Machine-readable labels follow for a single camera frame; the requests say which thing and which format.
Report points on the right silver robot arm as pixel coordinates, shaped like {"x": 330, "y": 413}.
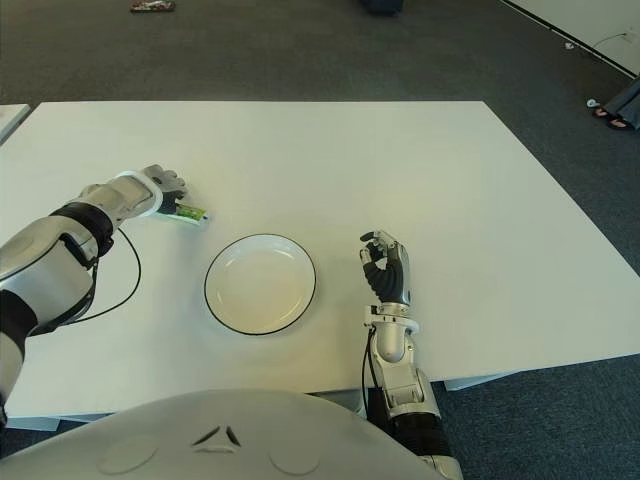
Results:
{"x": 405, "y": 380}

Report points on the sandalled foot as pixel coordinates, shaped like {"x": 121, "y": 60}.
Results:
{"x": 612, "y": 120}

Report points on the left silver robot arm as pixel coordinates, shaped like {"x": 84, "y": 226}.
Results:
{"x": 50, "y": 270}

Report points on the green white toothpaste tube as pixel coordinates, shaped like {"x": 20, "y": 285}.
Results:
{"x": 187, "y": 213}

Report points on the small white round object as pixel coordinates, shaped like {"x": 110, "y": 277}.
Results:
{"x": 592, "y": 103}

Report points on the grey robot torso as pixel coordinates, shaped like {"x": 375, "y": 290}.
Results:
{"x": 220, "y": 435}

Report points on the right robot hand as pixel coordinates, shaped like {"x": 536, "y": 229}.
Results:
{"x": 392, "y": 275}

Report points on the blue jeans leg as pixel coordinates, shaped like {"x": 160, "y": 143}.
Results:
{"x": 625, "y": 102}

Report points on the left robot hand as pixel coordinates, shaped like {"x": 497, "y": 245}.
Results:
{"x": 162, "y": 180}

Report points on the white side table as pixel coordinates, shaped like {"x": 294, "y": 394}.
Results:
{"x": 11, "y": 120}

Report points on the white plate with black rim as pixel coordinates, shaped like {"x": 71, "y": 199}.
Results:
{"x": 260, "y": 284}

